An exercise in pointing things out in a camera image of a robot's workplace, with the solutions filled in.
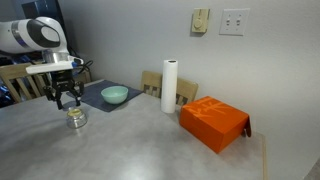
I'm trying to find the orange cardboard box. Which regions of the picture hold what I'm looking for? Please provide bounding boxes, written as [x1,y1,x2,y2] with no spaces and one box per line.
[179,95,252,154]

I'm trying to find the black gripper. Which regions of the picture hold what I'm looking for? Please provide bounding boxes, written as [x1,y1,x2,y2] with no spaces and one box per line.
[44,69,86,111]

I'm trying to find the beige wall thermostat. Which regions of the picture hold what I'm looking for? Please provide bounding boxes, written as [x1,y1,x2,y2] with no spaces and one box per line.
[191,8,210,34]

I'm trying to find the light wooden side cabinet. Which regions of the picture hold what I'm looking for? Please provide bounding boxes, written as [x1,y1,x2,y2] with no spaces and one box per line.
[73,69,92,86]

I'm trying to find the silver round jar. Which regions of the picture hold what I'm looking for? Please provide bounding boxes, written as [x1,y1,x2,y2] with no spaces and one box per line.
[65,108,89,130]

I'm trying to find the mint green bowl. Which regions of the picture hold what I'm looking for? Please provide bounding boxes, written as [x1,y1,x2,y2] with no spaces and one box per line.
[100,85,129,105]

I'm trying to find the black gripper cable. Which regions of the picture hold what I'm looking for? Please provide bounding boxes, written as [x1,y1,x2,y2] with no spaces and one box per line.
[75,58,95,73]

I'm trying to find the wooden chair with short backrest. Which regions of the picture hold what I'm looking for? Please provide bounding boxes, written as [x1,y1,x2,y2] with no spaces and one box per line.
[139,70,200,107]

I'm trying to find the white paper towel roll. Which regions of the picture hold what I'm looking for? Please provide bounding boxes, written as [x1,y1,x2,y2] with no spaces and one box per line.
[160,59,179,114]

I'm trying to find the dark blue cloth placemat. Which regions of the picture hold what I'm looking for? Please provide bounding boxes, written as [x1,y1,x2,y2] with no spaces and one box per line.
[66,79,143,113]

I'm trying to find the dark background monitor panel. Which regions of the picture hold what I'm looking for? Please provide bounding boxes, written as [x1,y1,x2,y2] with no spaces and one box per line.
[20,0,66,21]

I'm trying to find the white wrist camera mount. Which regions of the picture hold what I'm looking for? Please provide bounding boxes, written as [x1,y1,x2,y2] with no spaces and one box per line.
[25,55,85,75]

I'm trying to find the wooden chair with slatted backrest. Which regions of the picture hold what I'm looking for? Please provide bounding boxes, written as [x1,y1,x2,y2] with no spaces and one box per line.
[0,61,54,104]

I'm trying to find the white double light switch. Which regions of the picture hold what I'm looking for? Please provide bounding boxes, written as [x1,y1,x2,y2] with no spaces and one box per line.
[218,8,250,37]

